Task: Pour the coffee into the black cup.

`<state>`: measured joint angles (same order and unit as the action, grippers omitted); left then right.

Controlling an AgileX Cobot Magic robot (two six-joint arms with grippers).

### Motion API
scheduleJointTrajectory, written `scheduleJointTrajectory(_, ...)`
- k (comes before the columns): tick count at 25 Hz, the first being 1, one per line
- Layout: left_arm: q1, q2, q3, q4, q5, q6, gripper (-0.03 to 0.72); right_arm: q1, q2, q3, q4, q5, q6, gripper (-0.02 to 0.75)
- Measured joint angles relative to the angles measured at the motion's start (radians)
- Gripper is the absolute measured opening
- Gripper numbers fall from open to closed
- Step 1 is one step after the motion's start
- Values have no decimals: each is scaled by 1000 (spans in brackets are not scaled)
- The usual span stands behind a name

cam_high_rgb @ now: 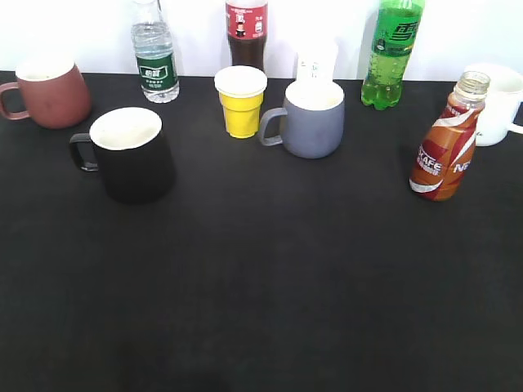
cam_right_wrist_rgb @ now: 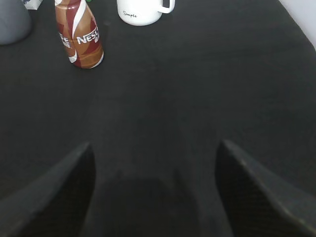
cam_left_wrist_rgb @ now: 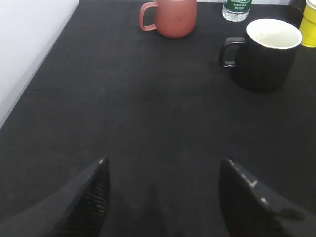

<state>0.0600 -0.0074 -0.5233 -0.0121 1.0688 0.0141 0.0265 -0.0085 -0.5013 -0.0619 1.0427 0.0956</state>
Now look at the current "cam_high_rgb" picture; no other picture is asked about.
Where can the green sprite bottle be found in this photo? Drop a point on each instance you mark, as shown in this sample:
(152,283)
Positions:
(392,45)

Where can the yellow paper cup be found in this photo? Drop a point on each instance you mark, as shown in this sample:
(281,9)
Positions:
(241,91)

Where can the cola bottle red label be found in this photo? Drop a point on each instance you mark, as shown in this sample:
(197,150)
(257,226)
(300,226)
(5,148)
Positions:
(246,27)

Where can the water bottle green label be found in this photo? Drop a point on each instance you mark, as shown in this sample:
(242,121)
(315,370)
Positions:
(153,49)

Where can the maroon mug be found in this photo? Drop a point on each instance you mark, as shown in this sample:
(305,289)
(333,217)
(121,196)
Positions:
(53,91)

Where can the black mug white interior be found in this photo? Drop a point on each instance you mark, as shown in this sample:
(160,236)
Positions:
(128,148)

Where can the small white drink bottle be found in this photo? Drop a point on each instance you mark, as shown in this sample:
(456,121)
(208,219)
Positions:
(316,61)

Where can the orange nescafe coffee bottle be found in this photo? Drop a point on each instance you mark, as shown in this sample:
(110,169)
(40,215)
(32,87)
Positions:
(447,149)

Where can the grey mug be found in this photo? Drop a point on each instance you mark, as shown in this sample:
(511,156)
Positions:
(310,123)

